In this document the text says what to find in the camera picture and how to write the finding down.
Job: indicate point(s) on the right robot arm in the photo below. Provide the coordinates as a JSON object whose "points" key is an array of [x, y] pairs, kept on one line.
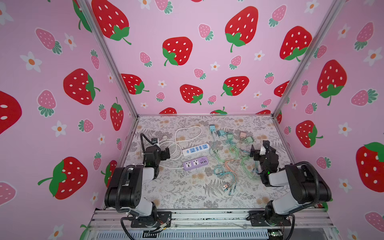
{"points": [[307, 188]]}

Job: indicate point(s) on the purple power strip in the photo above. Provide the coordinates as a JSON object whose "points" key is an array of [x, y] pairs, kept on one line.
{"points": [[196, 163]]}

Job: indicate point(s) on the light green charger plug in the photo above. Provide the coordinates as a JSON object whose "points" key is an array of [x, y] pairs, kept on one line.
{"points": [[249, 140]]}

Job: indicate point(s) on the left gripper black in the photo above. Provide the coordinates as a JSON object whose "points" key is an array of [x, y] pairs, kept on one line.
{"points": [[162, 154]]}

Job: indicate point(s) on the teal charger plug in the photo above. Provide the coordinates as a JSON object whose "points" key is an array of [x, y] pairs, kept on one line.
{"points": [[212, 128]]}

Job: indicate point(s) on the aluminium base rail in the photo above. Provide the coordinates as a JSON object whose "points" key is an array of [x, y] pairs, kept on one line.
{"points": [[220, 224]]}

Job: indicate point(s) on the pink charger plug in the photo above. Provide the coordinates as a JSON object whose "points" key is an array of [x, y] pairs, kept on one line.
{"points": [[243, 135]]}

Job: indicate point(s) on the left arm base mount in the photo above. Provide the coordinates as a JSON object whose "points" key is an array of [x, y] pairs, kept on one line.
{"points": [[160, 219]]}

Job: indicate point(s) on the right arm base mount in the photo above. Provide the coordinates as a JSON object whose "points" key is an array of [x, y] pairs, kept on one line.
{"points": [[264, 219]]}

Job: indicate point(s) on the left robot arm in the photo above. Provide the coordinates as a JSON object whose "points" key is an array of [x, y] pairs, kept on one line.
{"points": [[124, 192]]}

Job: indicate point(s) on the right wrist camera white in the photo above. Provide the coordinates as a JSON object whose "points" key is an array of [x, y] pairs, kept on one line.
{"points": [[265, 148]]}

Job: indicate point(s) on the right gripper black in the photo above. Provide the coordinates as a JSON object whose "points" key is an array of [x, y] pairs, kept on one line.
{"points": [[256, 157]]}

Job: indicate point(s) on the white blue power strip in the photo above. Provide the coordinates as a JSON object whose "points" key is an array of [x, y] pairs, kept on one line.
{"points": [[196, 150]]}

